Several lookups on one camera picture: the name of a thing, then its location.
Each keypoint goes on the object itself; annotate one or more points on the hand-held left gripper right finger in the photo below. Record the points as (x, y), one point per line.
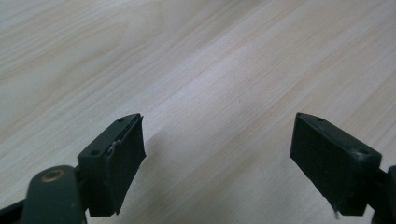
(327, 161)

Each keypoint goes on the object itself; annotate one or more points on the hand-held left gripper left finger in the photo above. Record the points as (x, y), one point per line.
(115, 168)

